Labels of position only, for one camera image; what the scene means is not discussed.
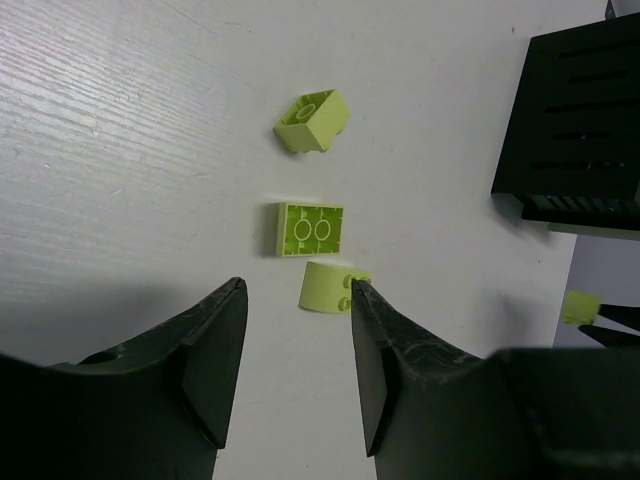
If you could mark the small lime lego brick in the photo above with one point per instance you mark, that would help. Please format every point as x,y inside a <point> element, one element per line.
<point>313,121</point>

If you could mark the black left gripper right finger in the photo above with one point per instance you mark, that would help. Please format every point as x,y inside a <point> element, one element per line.
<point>432,411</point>

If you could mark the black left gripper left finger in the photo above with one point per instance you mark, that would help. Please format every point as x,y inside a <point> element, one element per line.
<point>157,406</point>

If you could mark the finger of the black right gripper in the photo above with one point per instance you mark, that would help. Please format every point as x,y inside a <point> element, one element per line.
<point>627,316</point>
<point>610,338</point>

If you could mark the lime lego brick with studs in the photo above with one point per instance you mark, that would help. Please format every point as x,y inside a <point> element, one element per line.
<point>326,288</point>

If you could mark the black slotted container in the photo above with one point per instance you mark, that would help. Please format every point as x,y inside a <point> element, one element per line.
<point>570,154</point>

